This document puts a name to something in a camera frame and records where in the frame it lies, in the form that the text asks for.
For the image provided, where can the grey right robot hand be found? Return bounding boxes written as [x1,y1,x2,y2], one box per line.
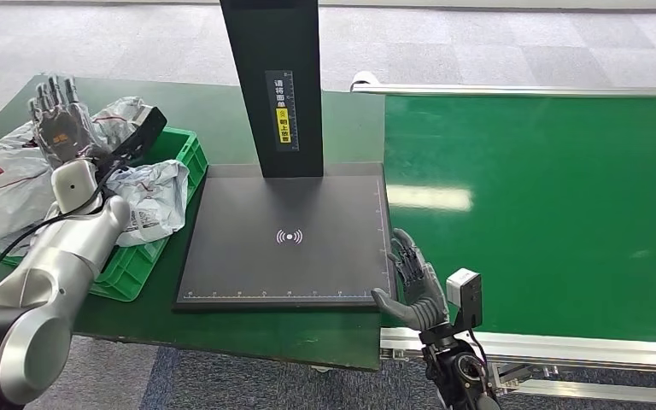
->
[371,227,451,333]

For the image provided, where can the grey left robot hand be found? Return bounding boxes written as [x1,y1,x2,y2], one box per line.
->
[26,73,106,169]

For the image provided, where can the grey mailer bag red print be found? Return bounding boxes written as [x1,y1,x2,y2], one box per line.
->
[0,96,151,231]

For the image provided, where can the green conveyor belt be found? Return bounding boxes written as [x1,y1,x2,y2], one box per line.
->
[381,95,656,345]

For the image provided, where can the green plastic crate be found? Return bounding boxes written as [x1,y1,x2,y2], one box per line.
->
[0,126,210,302]

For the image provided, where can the black scanner column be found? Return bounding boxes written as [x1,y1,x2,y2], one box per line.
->
[219,0,325,179]

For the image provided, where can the black yellow column label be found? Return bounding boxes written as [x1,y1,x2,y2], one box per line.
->
[264,69,301,153]

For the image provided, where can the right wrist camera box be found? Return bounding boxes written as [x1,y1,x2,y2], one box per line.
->
[445,268,483,332]

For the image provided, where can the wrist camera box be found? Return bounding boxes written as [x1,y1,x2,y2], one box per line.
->
[445,268,483,332]
[115,105,168,165]

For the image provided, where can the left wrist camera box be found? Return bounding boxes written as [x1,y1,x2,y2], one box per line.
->
[115,105,168,165]

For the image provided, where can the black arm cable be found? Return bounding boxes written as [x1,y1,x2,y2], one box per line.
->
[0,161,122,302]

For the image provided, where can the black scanner base plate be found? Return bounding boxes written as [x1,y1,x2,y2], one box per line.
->
[172,162,398,313]

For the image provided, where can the wide silver conveyor frame rail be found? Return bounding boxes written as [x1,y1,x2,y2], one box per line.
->
[378,326,656,406]

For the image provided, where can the thin silver conveyor rail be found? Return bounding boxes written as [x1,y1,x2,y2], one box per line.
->
[350,71,656,98]

